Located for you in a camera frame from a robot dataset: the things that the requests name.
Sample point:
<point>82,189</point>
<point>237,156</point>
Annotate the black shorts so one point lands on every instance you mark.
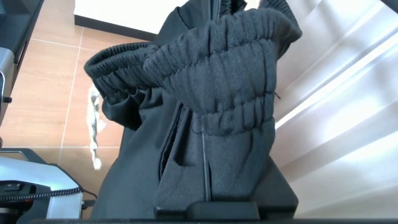
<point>217,77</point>

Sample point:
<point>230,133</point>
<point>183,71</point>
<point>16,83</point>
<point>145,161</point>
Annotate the beige curtain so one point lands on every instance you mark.
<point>342,109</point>

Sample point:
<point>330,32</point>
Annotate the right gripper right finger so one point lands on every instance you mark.
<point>280,196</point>

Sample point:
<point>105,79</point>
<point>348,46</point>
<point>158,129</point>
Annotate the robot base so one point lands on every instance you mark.
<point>46,177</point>

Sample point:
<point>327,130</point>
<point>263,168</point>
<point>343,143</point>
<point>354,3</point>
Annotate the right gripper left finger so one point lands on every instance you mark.
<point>183,180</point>

